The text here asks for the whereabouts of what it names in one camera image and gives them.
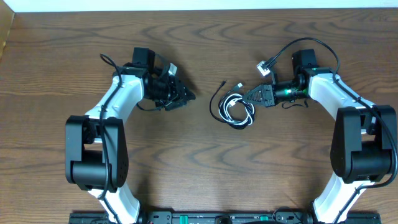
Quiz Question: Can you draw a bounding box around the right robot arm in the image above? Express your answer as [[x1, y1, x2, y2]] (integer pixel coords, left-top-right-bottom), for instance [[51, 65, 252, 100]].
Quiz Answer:
[[244, 49, 397, 223]]

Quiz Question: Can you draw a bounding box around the black usb cable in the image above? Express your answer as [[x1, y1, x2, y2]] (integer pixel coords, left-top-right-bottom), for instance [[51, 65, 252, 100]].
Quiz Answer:
[[209, 80, 256, 130]]

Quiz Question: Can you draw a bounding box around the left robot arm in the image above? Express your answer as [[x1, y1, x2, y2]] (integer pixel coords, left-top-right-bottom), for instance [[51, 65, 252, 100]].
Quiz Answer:
[[65, 47, 196, 223]]

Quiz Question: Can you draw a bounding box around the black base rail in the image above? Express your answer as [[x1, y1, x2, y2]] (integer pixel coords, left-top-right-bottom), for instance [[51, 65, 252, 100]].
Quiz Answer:
[[68, 209, 382, 224]]

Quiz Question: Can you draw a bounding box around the white usb cable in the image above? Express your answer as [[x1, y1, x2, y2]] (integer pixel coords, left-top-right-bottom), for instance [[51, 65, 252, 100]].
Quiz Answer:
[[218, 82, 255, 126]]

